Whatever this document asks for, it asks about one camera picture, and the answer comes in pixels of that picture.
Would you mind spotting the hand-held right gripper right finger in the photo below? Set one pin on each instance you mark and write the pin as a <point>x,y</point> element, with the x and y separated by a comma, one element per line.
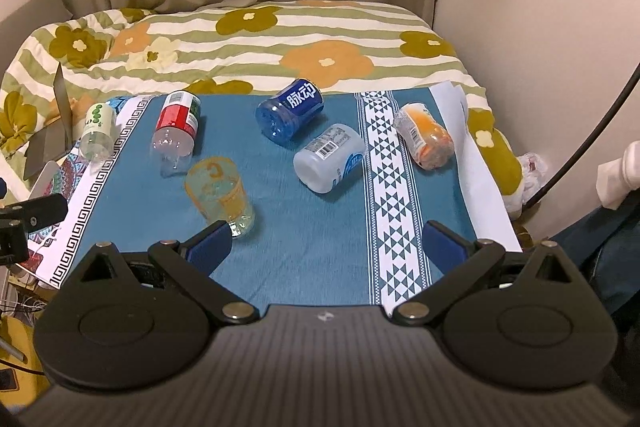
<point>442,246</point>

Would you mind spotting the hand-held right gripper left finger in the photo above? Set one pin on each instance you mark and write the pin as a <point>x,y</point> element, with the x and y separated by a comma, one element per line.
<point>210,248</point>

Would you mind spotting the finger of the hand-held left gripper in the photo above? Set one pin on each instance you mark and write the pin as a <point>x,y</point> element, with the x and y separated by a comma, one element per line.
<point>40,211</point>

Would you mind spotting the clear cup with orange print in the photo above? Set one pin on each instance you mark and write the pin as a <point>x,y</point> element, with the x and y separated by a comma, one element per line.
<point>217,193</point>

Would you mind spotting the clear cup with green dots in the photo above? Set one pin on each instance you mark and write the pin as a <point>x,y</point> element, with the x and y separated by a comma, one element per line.
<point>97,127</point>

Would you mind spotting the orange and white plastic cup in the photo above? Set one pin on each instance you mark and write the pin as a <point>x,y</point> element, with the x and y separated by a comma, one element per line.
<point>422,134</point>

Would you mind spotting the clear cup with red label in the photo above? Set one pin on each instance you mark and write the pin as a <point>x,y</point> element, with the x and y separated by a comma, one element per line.
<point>175,119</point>

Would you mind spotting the white plastic cup with label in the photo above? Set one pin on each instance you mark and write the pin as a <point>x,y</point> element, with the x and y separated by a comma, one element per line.
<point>327,158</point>

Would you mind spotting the blue plastic cup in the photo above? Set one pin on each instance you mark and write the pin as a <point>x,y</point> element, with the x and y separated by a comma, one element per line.
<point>290,108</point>

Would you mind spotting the grey laptop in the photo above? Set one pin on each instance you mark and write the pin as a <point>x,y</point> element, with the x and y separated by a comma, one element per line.
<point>47,143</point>

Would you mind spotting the blue patterned cloth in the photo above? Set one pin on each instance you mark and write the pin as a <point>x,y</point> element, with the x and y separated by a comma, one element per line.
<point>310,227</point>

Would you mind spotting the yellow object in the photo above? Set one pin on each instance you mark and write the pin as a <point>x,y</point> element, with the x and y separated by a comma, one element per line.
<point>20,357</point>

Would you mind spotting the white plastic bag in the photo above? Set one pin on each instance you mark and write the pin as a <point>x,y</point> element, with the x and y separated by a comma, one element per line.
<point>532,172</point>

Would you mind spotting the person's blue jeans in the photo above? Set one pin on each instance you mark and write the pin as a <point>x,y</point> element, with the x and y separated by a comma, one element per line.
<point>597,254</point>

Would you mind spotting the person's white sock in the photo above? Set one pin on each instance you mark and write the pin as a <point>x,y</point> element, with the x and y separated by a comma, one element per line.
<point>617,177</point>

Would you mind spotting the grey headboard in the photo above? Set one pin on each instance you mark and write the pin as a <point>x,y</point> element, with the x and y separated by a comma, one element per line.
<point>25,23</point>

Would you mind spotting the floral striped blanket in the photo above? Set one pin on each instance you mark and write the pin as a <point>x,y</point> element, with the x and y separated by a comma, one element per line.
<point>325,38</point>

